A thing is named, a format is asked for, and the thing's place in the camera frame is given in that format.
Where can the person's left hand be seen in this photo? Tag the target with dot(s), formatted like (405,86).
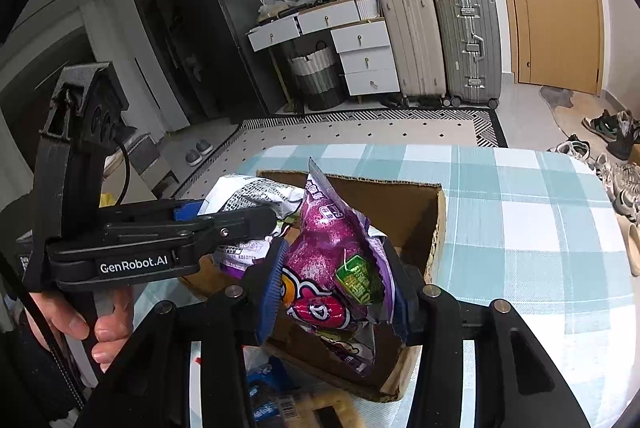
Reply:
(112,338)

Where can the white desk with drawers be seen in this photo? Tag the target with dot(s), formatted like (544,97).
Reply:
(365,43)

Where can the wooden door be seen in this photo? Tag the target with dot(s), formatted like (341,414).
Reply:
(555,8)

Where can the tan packet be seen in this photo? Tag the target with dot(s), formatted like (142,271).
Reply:
(330,410)

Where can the tall dark cabinet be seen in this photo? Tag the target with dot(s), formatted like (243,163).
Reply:
(155,8)

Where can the white plastic bag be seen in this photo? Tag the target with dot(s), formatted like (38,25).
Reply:
(270,11)

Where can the black refrigerator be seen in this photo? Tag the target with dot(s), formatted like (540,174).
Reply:
(215,43)

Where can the cardboard box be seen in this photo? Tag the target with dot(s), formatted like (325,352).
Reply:
(400,208)

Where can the grey door mat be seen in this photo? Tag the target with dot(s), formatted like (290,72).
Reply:
(570,113)

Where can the beige slipper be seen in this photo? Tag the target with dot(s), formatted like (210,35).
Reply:
(631,248)

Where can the white silver snack packet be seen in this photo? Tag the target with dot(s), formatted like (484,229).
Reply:
(250,195)

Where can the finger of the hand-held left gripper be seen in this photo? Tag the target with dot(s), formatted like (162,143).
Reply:
(235,228)
(186,211)

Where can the purple snack packet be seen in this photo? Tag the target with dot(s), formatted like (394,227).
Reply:
(325,248)
(357,355)

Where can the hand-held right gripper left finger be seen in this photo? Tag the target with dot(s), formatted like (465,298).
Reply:
(272,295)

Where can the grey slipper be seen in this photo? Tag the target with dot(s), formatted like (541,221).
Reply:
(205,147)
(192,158)

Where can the person's left forearm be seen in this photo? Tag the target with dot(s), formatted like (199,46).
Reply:
(30,373)

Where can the silver suitcase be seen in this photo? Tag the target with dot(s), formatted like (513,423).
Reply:
(467,43)

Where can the grey white laundry basket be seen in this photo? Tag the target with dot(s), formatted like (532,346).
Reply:
(317,76)

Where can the pile of shoes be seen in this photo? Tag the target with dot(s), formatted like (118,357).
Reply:
(617,158)

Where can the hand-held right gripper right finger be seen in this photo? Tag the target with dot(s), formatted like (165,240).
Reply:
(400,310)

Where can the blue snack packet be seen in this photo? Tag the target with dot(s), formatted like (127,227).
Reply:
(262,383)

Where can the checked teal white tablecloth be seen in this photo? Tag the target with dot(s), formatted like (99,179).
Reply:
(510,233)

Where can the beige suitcase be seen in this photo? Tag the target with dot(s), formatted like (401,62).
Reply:
(412,43)

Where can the yellow bag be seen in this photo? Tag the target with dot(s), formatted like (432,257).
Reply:
(107,199)

